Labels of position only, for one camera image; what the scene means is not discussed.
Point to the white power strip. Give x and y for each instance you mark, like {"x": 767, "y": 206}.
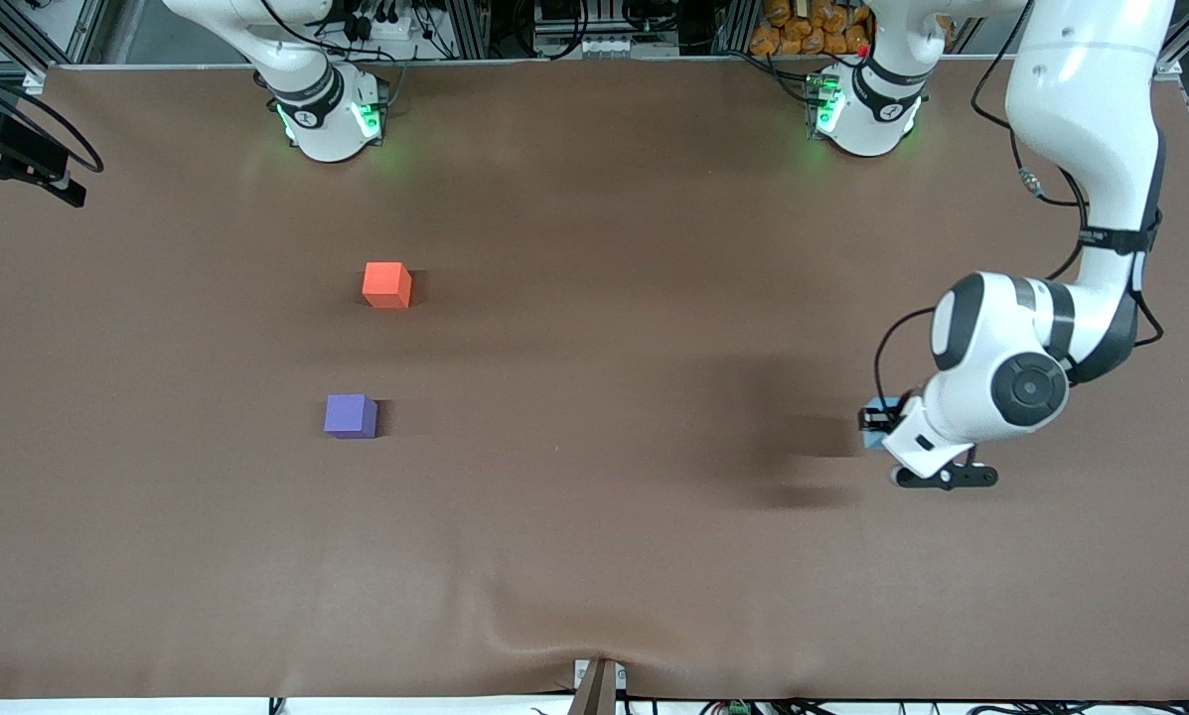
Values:
{"x": 390, "y": 27}

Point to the aluminium frame profile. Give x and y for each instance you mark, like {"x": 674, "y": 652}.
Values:
{"x": 18, "y": 35}

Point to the orange cube block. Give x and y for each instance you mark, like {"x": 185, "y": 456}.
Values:
{"x": 386, "y": 284}

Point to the brown table edge clamp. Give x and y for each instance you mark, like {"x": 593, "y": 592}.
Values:
{"x": 596, "y": 690}

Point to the black side-mounted camera device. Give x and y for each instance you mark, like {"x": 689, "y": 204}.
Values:
{"x": 18, "y": 154}

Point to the blue cube block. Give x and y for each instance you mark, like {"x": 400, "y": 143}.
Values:
{"x": 877, "y": 440}

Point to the white terminal strip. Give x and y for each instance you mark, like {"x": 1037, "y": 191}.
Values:
{"x": 609, "y": 47}

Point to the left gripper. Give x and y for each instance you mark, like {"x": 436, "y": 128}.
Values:
{"x": 874, "y": 418}

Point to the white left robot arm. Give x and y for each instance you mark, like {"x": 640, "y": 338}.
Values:
{"x": 1081, "y": 99}

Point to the purple cube block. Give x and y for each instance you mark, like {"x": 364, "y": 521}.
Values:
{"x": 350, "y": 415}

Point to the brown table mat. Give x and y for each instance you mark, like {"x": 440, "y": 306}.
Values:
{"x": 594, "y": 397}

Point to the orange packaged snacks pile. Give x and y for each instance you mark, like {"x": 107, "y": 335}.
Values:
{"x": 803, "y": 40}

